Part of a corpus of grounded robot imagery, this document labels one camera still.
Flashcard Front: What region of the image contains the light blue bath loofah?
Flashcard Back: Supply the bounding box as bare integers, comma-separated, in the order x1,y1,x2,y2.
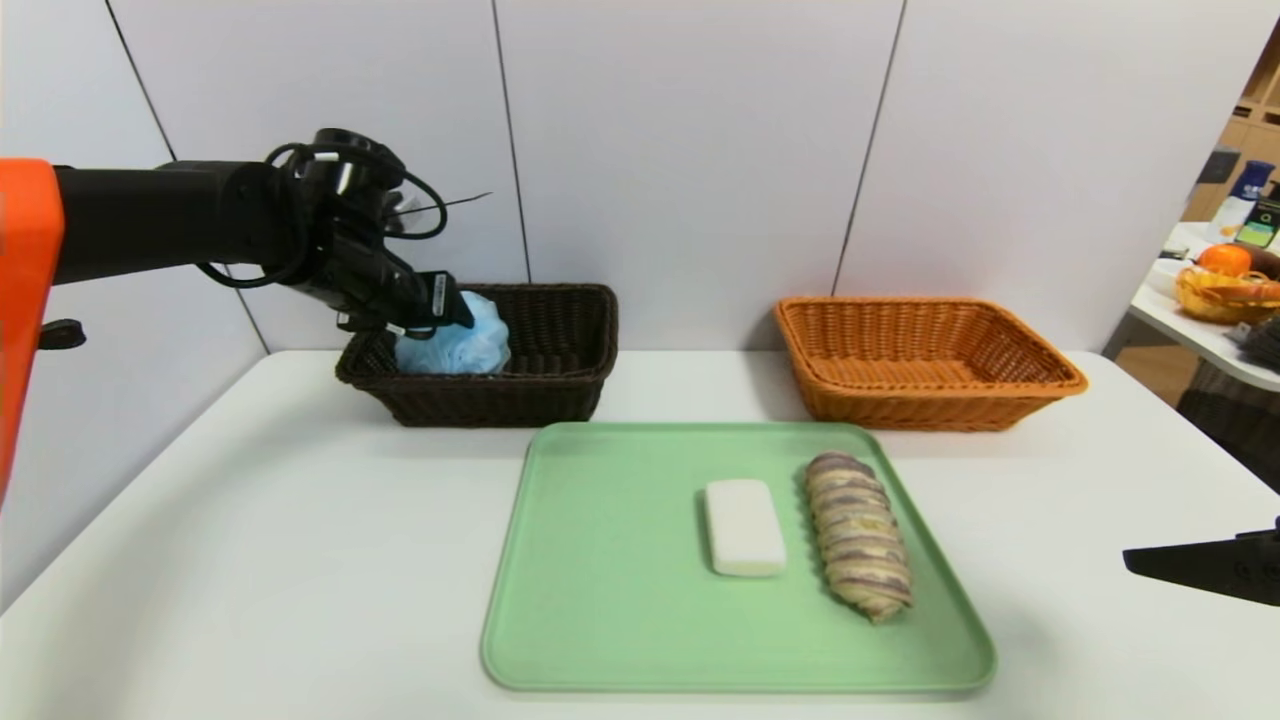
395,290,511,376

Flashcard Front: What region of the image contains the white soap bar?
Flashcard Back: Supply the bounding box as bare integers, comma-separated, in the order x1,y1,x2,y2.
705,478,787,577

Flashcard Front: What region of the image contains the purple striped twisted bread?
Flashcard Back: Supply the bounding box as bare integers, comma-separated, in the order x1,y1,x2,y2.
804,452,914,623

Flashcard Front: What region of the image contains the dark brown wicker basket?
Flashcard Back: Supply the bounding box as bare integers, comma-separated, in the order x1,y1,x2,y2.
335,283,619,429

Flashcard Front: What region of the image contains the orange wicker basket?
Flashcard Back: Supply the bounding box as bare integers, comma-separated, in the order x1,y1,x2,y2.
772,297,1088,433

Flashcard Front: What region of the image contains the small yellow wicker basket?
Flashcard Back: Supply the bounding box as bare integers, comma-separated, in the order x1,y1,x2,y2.
1173,266,1280,325

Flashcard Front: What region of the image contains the light green plastic tray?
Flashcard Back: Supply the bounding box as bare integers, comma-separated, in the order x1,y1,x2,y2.
481,421,997,693

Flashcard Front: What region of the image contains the white side table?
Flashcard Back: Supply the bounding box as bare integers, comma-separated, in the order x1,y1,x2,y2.
1126,222,1280,393

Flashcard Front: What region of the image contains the orange fruit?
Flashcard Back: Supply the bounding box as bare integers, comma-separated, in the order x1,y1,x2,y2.
1196,243,1252,276

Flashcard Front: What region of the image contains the white bottle with blue cap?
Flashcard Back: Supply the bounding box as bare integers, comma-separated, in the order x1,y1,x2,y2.
1205,160,1275,244

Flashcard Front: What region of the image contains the dark grey bundled item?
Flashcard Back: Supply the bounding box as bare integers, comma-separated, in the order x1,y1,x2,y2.
1232,315,1280,373

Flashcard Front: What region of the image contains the dark green printed box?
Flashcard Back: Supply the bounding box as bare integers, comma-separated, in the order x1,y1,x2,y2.
1234,196,1280,249

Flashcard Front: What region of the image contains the wooden shelf unit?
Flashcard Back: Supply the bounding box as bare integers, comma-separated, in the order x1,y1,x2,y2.
1180,15,1280,226

